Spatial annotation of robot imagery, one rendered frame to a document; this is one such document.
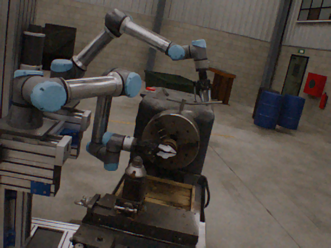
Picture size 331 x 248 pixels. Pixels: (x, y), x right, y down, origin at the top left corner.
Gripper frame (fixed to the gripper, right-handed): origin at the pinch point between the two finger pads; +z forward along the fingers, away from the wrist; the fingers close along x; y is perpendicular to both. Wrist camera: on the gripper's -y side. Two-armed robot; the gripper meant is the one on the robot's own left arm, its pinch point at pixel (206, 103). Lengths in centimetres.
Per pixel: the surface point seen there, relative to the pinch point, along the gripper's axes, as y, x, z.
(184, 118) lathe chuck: 13.1, -12.4, 4.1
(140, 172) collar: 72, -25, 9
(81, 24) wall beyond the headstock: -905, -409, -177
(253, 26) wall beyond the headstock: -1110, 214, -87
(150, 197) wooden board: 42, -31, 34
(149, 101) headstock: -4.8, -32.8, -4.6
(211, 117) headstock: -3.6, 1.9, 8.9
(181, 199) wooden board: 37, -17, 39
